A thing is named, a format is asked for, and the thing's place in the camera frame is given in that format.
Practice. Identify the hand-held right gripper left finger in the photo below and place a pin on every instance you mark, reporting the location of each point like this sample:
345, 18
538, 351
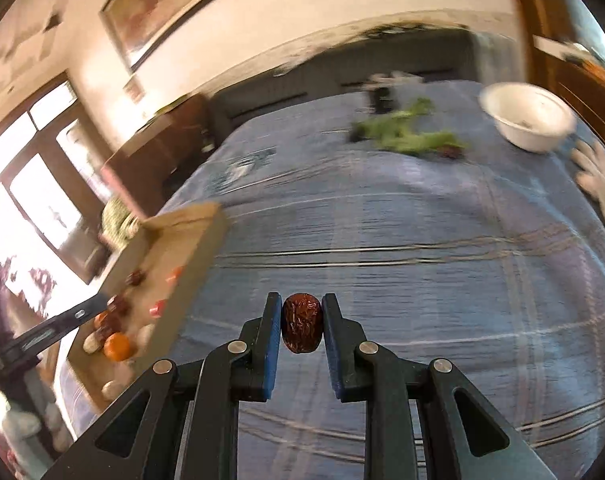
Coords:
270, 355

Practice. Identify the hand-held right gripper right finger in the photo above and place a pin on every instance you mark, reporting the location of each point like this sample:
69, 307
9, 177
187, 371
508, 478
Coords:
332, 350

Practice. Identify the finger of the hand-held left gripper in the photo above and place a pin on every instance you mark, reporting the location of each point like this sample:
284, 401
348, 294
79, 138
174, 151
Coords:
57, 327

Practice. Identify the large wrinkled red date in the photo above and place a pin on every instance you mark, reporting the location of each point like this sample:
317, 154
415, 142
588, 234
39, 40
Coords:
302, 322

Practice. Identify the tangerine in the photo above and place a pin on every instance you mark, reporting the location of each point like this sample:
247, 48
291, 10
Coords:
101, 319
175, 272
117, 346

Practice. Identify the small wrinkled red date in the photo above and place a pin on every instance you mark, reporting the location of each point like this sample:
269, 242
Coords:
452, 152
136, 277
110, 327

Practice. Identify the large smooth red date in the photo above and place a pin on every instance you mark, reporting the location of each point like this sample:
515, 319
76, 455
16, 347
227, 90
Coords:
118, 306

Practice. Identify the cherry tomato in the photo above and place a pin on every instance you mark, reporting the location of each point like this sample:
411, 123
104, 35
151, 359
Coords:
157, 307

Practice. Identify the cardboard box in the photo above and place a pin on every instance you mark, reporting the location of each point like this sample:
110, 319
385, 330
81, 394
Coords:
202, 250

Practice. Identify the pale round lump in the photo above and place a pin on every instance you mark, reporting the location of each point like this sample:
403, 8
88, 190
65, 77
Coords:
145, 334
91, 343
111, 390

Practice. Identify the pale patterned cloth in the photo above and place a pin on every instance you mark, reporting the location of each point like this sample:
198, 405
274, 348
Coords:
27, 425

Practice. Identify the green patterned cushion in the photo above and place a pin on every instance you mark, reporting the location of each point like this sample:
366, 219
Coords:
115, 217

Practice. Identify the blue plaid blanket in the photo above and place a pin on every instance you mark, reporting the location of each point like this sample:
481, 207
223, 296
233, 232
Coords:
407, 220

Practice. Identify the brown wooden nightstand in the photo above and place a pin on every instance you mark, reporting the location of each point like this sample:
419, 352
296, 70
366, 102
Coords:
157, 160

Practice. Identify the green leafy vegetable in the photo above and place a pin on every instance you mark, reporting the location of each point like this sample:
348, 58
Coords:
402, 135

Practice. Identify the black cylinder device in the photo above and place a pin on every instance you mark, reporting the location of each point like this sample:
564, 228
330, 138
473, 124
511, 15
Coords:
382, 97

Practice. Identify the black padded headboard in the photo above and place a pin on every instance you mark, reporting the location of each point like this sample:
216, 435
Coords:
292, 80

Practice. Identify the white bowl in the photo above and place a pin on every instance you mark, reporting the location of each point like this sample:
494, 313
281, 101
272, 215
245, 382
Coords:
527, 135

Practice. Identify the white work glove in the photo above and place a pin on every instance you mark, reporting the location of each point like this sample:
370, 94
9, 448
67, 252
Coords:
602, 180

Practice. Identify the wooden side table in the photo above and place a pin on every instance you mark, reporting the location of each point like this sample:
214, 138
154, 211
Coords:
572, 85

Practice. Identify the glass door wooden frame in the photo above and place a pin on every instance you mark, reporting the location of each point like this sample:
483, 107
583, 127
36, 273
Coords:
32, 200

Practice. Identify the small wall sticker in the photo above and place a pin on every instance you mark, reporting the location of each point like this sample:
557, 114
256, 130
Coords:
133, 87

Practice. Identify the framed wall picture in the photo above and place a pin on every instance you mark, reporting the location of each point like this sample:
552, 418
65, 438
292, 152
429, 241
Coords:
167, 5

